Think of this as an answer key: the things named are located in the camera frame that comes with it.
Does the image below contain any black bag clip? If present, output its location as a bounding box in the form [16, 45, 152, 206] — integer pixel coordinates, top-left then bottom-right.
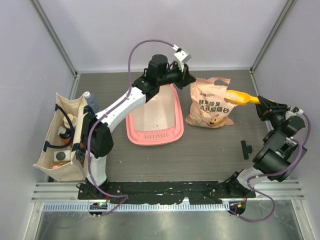
[240, 140, 253, 160]

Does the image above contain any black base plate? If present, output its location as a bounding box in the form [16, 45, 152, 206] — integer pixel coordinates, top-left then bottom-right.
[76, 181, 256, 205]

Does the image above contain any pink cat litter bag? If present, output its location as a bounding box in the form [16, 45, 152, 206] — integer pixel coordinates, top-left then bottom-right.
[185, 77, 236, 129]

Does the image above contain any beige wooden item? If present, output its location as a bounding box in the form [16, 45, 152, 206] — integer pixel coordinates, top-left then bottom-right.
[63, 113, 78, 129]

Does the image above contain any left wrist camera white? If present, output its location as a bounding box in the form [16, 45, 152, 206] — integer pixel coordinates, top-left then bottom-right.
[172, 44, 192, 72]

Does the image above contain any pink litter box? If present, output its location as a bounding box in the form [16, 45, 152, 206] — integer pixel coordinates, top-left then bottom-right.
[125, 84, 184, 146]

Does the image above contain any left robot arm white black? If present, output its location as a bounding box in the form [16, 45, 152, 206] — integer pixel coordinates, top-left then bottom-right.
[81, 49, 196, 200]

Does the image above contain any yellow plastic scoop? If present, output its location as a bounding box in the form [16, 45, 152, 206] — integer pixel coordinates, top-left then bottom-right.
[225, 90, 260, 105]

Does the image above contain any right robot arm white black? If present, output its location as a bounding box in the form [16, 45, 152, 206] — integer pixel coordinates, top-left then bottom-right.
[225, 96, 307, 198]

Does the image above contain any clear plastic water bottle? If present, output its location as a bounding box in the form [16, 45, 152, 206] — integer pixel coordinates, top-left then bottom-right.
[83, 91, 102, 114]

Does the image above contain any white bottle grey cap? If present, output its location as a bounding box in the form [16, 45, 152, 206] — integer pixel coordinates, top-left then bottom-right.
[53, 150, 71, 163]

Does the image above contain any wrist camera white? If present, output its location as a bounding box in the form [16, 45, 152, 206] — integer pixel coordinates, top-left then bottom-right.
[285, 107, 304, 120]
[172, 44, 192, 72]

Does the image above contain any dark bottle white pump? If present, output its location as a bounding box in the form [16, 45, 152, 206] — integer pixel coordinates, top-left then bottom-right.
[57, 126, 72, 141]

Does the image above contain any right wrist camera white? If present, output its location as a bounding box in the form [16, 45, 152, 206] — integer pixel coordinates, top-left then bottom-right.
[285, 107, 304, 120]

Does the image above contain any aluminium rail frame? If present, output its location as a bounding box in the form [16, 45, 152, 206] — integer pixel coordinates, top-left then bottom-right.
[31, 180, 305, 213]

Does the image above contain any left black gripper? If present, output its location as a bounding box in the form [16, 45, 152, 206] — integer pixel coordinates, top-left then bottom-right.
[156, 61, 195, 90]

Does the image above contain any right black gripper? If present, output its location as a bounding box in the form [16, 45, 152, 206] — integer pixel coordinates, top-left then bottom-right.
[254, 96, 290, 132]

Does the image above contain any beige canvas tote bag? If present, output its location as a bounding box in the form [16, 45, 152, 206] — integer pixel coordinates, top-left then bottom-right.
[33, 94, 93, 182]

